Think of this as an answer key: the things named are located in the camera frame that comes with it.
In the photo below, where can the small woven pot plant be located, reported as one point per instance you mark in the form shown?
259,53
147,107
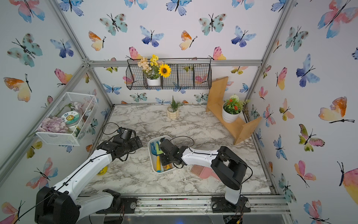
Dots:
173,109

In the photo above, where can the dark blue rake yellow handle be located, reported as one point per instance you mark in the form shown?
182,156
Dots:
153,146

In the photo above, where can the yellow round container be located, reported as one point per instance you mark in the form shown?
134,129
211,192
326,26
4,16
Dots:
103,171

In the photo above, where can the white storage box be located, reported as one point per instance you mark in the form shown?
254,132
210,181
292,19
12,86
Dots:
166,169

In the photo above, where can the pink hand brush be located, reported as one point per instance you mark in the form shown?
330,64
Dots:
204,172

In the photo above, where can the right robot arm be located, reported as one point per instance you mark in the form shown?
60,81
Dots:
228,166

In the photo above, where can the white mesh wall basket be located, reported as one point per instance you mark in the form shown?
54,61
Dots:
86,105

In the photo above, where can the white pot red flowers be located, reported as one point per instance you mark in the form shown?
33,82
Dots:
232,108

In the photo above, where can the white pot yellow flowers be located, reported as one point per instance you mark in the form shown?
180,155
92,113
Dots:
154,70

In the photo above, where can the black wire wall basket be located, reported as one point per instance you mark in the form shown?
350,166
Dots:
186,74

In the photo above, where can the purple artificial flowers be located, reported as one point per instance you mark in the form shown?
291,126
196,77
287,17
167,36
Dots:
53,125

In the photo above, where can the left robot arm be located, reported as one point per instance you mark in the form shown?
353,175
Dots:
60,204

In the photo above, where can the round tin in basket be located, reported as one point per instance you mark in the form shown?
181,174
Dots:
71,118

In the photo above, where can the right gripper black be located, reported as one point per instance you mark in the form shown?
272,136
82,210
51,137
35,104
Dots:
163,162

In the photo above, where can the wooden zigzag shelf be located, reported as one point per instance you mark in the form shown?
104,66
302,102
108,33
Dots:
238,128

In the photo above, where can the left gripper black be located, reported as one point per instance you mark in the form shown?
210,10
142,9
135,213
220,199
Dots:
135,145

